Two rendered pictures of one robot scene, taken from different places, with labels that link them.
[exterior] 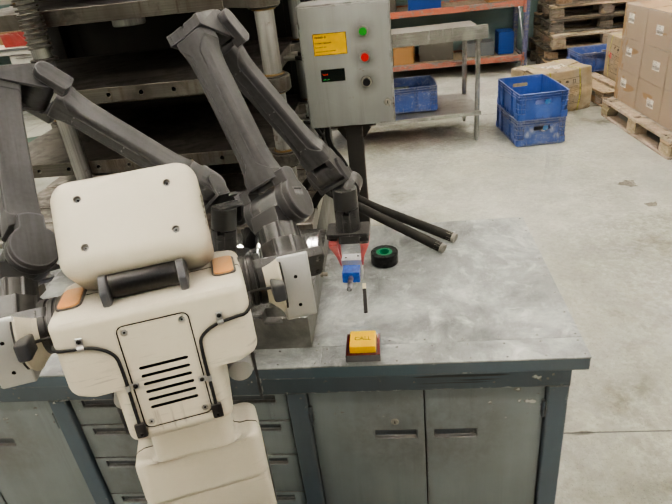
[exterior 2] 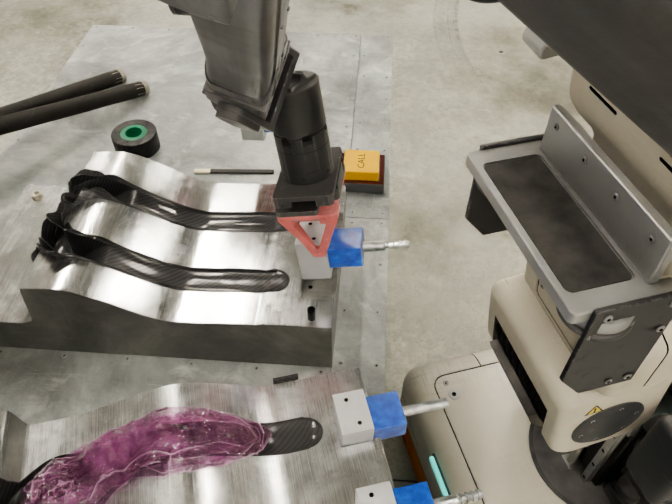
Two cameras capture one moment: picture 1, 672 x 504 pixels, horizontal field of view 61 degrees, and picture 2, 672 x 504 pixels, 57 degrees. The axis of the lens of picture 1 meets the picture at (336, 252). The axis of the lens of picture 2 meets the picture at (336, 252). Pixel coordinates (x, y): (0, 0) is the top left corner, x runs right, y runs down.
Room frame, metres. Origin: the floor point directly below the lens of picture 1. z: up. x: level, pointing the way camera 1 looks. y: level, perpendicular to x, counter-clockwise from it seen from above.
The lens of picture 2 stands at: (1.14, 0.77, 1.50)
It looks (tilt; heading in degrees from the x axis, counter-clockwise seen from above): 48 degrees down; 267
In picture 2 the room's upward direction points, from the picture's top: straight up
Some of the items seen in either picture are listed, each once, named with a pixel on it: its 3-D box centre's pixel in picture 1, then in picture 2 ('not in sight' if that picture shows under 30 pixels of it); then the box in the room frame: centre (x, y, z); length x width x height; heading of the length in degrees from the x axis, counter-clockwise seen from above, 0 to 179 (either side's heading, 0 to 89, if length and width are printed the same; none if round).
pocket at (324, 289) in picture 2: not in sight; (318, 292); (1.14, 0.27, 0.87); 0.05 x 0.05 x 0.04; 83
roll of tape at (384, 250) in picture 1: (384, 256); (135, 140); (1.46, -0.14, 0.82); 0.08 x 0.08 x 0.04
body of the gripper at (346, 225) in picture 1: (347, 221); not in sight; (1.22, -0.04, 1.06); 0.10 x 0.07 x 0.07; 81
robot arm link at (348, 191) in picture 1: (345, 196); not in sight; (1.23, -0.04, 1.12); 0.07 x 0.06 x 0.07; 167
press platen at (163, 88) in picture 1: (151, 90); not in sight; (2.31, 0.65, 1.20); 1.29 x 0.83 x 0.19; 83
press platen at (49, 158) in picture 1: (166, 149); not in sight; (2.31, 0.65, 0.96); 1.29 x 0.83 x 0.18; 83
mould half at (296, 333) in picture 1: (272, 272); (160, 250); (1.36, 0.18, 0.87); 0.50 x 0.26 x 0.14; 173
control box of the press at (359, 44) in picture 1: (360, 204); not in sight; (2.03, -0.12, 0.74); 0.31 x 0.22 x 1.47; 83
